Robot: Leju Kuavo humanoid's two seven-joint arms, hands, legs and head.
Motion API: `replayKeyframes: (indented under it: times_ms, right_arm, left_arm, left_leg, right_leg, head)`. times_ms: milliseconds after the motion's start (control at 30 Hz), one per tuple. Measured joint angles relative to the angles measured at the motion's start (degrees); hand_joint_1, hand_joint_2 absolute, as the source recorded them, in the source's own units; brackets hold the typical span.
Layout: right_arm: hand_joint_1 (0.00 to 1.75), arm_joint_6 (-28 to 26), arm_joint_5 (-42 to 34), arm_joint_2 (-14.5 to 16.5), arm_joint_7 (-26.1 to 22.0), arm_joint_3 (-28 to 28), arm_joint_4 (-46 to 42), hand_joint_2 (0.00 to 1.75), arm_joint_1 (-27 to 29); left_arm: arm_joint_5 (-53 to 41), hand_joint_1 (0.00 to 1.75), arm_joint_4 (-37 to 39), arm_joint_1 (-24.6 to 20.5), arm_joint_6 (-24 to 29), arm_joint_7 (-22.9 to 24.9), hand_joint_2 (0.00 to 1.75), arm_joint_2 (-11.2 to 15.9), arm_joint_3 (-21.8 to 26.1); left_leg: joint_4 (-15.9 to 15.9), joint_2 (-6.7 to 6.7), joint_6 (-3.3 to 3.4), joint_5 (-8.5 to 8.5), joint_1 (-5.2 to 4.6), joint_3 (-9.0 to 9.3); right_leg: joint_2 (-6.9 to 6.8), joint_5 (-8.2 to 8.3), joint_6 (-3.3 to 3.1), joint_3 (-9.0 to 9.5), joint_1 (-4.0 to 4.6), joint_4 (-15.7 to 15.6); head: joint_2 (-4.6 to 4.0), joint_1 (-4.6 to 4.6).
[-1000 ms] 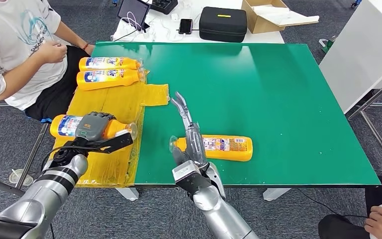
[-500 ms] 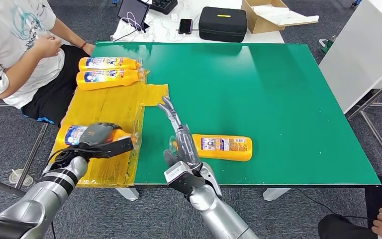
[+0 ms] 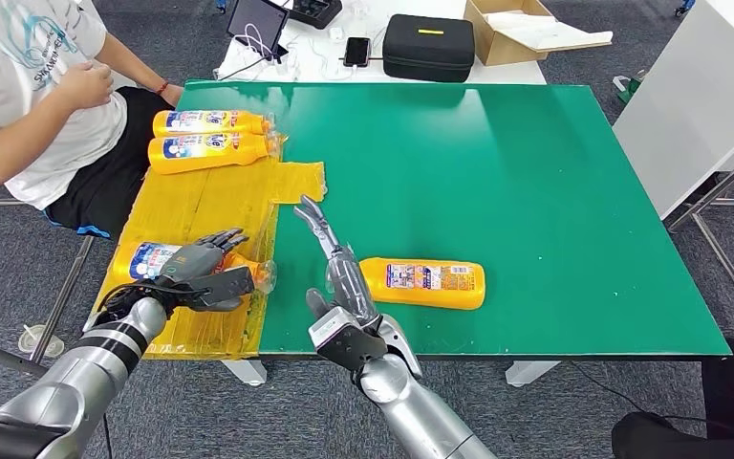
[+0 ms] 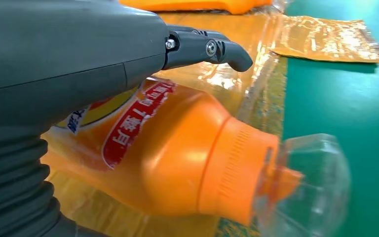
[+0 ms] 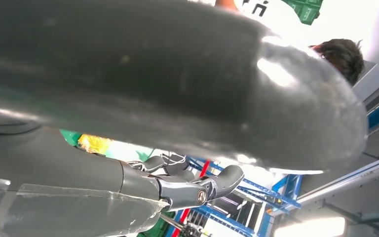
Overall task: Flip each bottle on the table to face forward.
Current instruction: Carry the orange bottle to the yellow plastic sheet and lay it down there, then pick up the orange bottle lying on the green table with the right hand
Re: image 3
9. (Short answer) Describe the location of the orange detergent bottle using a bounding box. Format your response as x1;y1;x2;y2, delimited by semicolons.
147;131;282;176
324;256;487;312
112;240;278;296
152;109;275;138

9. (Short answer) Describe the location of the green top table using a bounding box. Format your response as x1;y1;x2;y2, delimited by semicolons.
175;78;733;389

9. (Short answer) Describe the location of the person's left hand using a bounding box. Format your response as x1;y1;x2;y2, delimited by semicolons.
156;82;185;108

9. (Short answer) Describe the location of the white desk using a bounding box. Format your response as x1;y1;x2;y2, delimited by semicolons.
213;0;549;86

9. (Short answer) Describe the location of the person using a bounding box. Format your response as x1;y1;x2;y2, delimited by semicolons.
0;0;185;241
611;337;734;459

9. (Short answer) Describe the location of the brown cardboard box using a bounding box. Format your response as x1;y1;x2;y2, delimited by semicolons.
464;0;614;67

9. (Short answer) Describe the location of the green and white object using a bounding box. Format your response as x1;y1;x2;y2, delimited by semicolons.
612;69;647;104

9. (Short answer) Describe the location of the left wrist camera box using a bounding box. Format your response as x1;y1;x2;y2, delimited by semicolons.
162;266;257;313

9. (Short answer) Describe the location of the white foam sheet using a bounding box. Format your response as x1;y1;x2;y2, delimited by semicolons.
485;11;614;54

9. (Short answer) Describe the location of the black zip case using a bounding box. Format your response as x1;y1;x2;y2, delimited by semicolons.
381;13;477;84

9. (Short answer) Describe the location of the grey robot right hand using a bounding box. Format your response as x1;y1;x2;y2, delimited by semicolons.
293;194;386;332

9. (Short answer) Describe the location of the black controller device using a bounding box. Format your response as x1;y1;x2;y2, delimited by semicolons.
290;0;344;31

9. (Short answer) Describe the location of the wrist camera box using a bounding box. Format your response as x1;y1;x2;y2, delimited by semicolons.
162;266;257;313
308;305;389;374

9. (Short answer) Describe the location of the person's right hand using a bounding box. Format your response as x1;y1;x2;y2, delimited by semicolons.
56;59;116;111

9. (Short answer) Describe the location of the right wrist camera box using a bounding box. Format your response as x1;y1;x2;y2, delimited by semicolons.
308;305;389;374

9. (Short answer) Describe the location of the black smartphone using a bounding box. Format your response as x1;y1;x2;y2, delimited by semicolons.
343;36;373;69

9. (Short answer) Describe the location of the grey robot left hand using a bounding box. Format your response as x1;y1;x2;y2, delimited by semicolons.
158;228;251;286

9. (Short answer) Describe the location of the white side table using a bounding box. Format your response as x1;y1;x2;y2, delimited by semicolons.
612;0;734;343

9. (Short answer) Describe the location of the clear plastic cup lid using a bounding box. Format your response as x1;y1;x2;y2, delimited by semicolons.
17;322;66;358

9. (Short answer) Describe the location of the yellow taped cardboard mat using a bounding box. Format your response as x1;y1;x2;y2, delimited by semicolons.
88;136;329;361

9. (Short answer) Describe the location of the black tablet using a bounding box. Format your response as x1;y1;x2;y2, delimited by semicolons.
226;0;291;63

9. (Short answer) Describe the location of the metal stool frame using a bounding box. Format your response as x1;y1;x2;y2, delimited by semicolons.
0;197;97;378

